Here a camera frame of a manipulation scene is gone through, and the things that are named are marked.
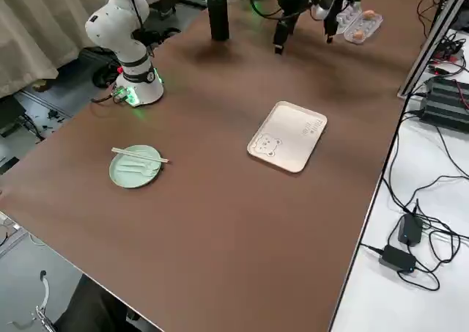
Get black power adapter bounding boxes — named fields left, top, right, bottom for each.
left=377, top=245, right=418, bottom=273
left=397, top=214, right=425, bottom=247

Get aluminium profile post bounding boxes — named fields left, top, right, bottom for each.
left=396, top=0, right=469, bottom=99

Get person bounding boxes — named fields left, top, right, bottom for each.
left=53, top=273, right=164, bottom=332

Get beige curtain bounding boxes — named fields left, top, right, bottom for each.
left=0, top=0, right=111, bottom=99

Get black finned power supply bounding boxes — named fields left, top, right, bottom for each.
left=417, top=75, right=469, bottom=133

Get red and black clip leads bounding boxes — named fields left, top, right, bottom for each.
left=427, top=31, right=469, bottom=77

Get black cylindrical vase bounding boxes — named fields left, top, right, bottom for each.
left=207, top=0, right=231, bottom=42

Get black base cable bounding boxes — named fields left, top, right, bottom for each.
left=90, top=92, right=124, bottom=105

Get cream tray with bear print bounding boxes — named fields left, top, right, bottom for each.
left=246, top=100, right=328, bottom=174

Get black power cable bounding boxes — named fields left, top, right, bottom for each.
left=416, top=0, right=450, bottom=38
left=413, top=218, right=462, bottom=292
left=386, top=106, right=422, bottom=215
left=413, top=174, right=469, bottom=215

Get white curved bracket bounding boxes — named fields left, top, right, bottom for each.
left=9, top=270, right=51, bottom=332

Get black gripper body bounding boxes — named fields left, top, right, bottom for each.
left=324, top=0, right=342, bottom=23
left=277, top=15, right=298, bottom=37

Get pale green round plate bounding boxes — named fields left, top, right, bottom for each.
left=108, top=144, right=163, bottom=191

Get clear plastic egg carton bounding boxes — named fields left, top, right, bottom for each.
left=335, top=8, right=385, bottom=46

